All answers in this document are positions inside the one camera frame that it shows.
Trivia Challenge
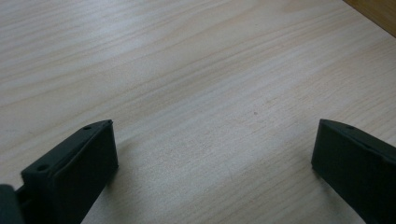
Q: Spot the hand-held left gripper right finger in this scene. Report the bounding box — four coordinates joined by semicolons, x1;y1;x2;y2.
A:
311;119;396;224

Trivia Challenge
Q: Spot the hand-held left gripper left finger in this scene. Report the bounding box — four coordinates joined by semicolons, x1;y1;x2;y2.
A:
21;119;120;224

